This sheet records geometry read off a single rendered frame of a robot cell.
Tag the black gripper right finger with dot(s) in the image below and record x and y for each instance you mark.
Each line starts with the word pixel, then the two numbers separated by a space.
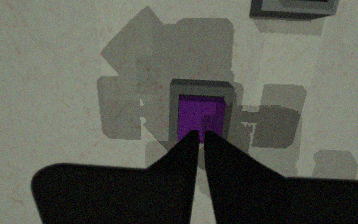
pixel 244 191

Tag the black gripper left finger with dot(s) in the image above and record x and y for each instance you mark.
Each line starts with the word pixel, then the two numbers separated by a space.
pixel 71 193

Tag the yellow square button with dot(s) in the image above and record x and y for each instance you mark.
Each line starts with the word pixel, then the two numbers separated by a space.
pixel 297 9

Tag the purple button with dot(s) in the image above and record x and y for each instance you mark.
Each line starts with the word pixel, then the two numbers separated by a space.
pixel 202 105

